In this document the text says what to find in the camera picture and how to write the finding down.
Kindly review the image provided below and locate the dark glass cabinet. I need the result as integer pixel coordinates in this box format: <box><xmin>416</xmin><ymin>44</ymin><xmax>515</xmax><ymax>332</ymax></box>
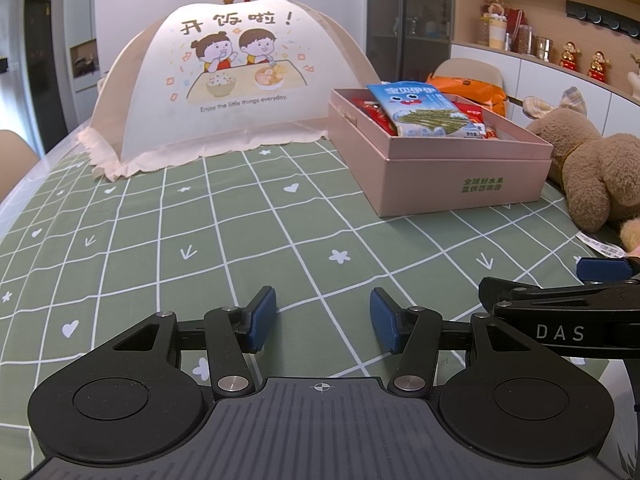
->
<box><xmin>366</xmin><ymin>0</ymin><xmax>455</xmax><ymax>86</ymax></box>

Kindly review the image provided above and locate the beige chair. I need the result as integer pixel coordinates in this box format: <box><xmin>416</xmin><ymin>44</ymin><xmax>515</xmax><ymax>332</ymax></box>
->
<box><xmin>0</xmin><ymin>129</ymin><xmax>42</xmax><ymax>203</ymax></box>
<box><xmin>431</xmin><ymin>58</ymin><xmax>504</xmax><ymax>92</ymax></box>

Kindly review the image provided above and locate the yellow white bottle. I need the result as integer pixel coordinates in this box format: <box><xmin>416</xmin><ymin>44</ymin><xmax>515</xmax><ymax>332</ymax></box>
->
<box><xmin>486</xmin><ymin>14</ymin><xmax>507</xmax><ymax>51</ymax></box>

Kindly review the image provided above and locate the pink cardboard box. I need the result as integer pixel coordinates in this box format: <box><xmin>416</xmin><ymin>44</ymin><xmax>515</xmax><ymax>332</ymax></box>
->
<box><xmin>328</xmin><ymin>87</ymin><xmax>554</xmax><ymax>219</ymax></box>

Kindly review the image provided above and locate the orange snack bag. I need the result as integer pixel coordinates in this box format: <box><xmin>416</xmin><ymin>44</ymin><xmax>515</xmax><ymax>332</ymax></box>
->
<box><xmin>426</xmin><ymin>73</ymin><xmax>508</xmax><ymax>116</ymax></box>

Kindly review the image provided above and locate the printed mesh food cover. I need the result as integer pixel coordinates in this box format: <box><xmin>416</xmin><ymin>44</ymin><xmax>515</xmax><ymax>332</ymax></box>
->
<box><xmin>77</xmin><ymin>0</ymin><xmax>377</xmax><ymax>182</ymax></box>

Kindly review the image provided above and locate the green checked tablecloth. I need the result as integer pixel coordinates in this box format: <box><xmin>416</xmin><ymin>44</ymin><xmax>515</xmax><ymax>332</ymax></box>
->
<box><xmin>0</xmin><ymin>127</ymin><xmax>640</xmax><ymax>480</ymax></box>

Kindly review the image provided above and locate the dark door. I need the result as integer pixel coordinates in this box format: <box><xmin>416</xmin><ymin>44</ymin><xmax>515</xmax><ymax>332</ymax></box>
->
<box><xmin>21</xmin><ymin>0</ymin><xmax>69</xmax><ymax>143</ymax></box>

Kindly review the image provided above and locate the red gold figurine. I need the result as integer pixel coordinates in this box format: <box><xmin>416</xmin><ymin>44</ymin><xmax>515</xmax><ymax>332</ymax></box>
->
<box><xmin>587</xmin><ymin>51</ymin><xmax>611</xmax><ymax>82</ymax></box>
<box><xmin>558</xmin><ymin>41</ymin><xmax>581</xmax><ymax>72</ymax></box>

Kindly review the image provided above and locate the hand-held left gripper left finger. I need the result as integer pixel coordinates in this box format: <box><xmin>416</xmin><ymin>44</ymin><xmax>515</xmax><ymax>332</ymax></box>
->
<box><xmin>100</xmin><ymin>286</ymin><xmax>277</xmax><ymax>400</ymax></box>

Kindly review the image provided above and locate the red gift box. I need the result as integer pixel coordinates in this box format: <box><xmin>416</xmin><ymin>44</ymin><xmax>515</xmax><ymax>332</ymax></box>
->
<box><xmin>505</xmin><ymin>8</ymin><xmax>529</xmax><ymax>52</ymax></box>

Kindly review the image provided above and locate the white tall cupboard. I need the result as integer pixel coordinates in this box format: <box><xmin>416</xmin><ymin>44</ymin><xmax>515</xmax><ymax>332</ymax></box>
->
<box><xmin>61</xmin><ymin>0</ymin><xmax>98</xmax><ymax>93</ymax></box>

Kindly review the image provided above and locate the blue seaweed snack packet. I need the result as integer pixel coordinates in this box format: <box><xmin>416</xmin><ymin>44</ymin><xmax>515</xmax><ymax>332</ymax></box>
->
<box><xmin>366</xmin><ymin>81</ymin><xmax>477</xmax><ymax>139</ymax></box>

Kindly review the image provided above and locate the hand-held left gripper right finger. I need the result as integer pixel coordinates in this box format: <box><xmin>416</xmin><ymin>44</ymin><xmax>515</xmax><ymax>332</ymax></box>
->
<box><xmin>370</xmin><ymin>287</ymin><xmax>551</xmax><ymax>399</ymax></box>

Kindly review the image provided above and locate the black hook rail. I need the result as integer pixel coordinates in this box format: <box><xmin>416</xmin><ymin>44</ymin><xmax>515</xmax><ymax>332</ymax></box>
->
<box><xmin>566</xmin><ymin>0</ymin><xmax>640</xmax><ymax>40</ymax></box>

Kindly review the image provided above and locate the white low cabinet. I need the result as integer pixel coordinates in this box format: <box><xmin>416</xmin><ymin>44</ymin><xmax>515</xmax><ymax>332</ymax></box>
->
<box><xmin>449</xmin><ymin>42</ymin><xmax>640</xmax><ymax>137</ymax></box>

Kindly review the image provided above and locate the brown plush toy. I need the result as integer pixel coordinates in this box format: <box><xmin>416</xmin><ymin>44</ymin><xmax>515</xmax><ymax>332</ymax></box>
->
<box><xmin>521</xmin><ymin>86</ymin><xmax>640</xmax><ymax>259</ymax></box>

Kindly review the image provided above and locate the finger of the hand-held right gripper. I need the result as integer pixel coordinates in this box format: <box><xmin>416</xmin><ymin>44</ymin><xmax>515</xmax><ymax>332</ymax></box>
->
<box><xmin>478</xmin><ymin>277</ymin><xmax>640</xmax><ymax>306</ymax></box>
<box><xmin>576</xmin><ymin>257</ymin><xmax>640</xmax><ymax>283</ymax></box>

